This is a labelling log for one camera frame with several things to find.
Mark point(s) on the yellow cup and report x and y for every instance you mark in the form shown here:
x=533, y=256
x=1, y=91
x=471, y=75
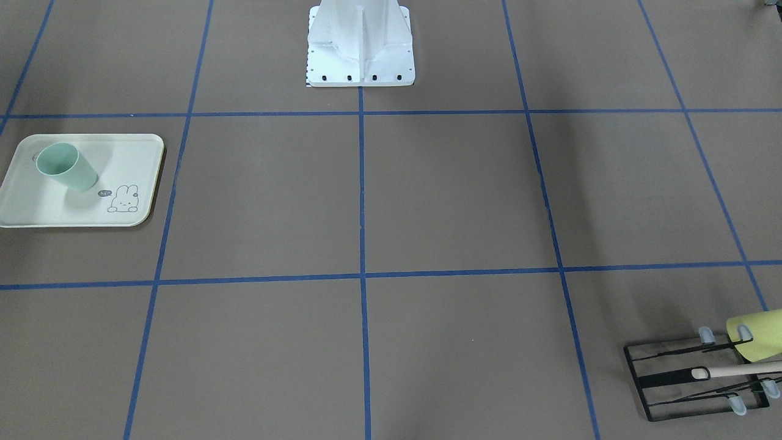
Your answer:
x=757, y=335

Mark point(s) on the pale green cup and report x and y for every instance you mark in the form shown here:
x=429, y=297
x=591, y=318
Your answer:
x=66, y=165

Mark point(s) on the cream rabbit tray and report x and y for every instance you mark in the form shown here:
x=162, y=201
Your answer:
x=127, y=167

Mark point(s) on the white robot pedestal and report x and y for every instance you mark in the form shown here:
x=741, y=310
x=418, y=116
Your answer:
x=359, y=44

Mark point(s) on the black wire cup rack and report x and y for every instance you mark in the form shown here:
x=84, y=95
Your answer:
x=703, y=375

